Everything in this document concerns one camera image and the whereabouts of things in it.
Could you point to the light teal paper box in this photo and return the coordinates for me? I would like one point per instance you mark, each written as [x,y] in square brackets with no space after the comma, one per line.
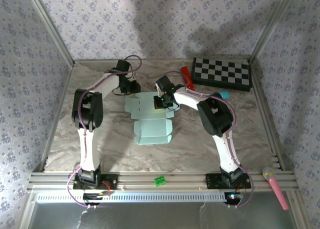
[152,129]

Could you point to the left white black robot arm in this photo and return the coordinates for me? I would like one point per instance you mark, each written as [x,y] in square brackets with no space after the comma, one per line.
[91,151]

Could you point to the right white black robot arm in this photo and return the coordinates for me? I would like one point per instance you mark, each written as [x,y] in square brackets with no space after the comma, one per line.
[190,101]

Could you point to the red toy microphone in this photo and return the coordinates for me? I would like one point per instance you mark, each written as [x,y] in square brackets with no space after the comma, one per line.
[185,72]

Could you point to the blue toy microphone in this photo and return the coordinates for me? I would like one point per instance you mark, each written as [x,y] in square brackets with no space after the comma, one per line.
[223,94]

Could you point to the black white chessboard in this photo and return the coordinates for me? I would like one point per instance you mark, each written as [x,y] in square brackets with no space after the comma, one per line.
[221,72]

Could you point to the green terminal block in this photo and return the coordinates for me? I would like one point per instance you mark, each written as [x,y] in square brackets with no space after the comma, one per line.
[160,181]

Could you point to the black circuit board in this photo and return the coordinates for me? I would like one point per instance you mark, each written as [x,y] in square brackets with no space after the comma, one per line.
[96,196]
[233,197]

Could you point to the grey metal sheet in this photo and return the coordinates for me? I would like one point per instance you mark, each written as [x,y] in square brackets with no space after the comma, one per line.
[150,216]

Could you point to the pink toy microphone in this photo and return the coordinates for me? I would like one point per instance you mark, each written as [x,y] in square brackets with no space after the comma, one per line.
[276,189]

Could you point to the thin aluminium edge rail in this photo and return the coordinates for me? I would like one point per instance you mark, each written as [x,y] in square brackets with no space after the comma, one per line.
[100,60]

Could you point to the aluminium frame side rail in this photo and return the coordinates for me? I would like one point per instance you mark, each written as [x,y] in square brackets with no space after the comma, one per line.
[59,101]
[261,101]

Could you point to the aluminium frame cross rail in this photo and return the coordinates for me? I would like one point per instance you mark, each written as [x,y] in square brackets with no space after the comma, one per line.
[187,180]

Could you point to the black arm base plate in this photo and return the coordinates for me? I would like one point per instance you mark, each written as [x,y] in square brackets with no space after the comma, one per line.
[112,181]
[210,181]

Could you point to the aluminium frame post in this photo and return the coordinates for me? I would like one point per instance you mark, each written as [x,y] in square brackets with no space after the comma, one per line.
[272,24]
[50,26]

